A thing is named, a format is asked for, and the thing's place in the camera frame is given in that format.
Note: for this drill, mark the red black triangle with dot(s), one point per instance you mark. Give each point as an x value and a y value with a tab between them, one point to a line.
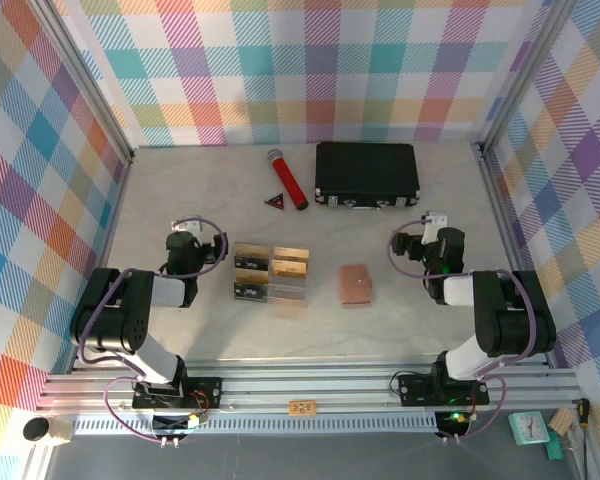
275	202

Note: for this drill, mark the wooden code tag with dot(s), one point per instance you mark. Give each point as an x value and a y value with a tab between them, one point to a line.
302	407

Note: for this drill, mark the small controller board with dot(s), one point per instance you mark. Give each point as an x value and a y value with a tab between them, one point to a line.
455	422
175	422

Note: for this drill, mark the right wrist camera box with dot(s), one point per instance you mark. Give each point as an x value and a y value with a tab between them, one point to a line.
434	222

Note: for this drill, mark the teal alarm clock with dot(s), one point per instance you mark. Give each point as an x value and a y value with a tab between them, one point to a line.
529	428

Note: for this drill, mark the green clip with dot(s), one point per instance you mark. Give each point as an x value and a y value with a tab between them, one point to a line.
554	447

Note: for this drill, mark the black yellow screwdriver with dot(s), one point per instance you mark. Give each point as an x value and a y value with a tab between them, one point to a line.
584	411

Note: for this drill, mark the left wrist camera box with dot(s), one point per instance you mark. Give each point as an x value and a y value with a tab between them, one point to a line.
189	224

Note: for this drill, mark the red microphone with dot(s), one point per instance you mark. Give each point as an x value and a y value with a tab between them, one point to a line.
290	180

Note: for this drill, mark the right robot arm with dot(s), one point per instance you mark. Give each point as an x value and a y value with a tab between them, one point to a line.
520	325

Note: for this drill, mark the aluminium front rail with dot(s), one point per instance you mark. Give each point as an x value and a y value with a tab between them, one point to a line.
305	385

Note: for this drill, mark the black beige cylinder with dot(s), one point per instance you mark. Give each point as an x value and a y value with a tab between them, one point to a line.
42	430

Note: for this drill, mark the black briefcase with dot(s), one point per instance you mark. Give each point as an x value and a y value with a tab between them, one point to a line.
367	172

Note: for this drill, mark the wooden block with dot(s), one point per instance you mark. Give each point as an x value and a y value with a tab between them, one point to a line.
563	421

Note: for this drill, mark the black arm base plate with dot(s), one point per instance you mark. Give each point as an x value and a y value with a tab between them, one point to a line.
205	395
415	390

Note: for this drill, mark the black credit card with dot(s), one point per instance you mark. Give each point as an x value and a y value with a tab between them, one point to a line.
251	263
251	291

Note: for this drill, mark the aluminium corner post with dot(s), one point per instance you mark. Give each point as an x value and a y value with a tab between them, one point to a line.
82	75
522	75

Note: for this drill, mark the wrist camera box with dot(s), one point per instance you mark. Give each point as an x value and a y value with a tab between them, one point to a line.
434	222
189	224

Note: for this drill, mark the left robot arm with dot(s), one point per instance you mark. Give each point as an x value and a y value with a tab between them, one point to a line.
125	320

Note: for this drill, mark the gold credit card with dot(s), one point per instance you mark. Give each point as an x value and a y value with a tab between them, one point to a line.
291	269
252	276
291	253
252	250

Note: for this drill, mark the aluminium side rail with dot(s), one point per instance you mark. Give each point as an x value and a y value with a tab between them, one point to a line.
497	210
118	200

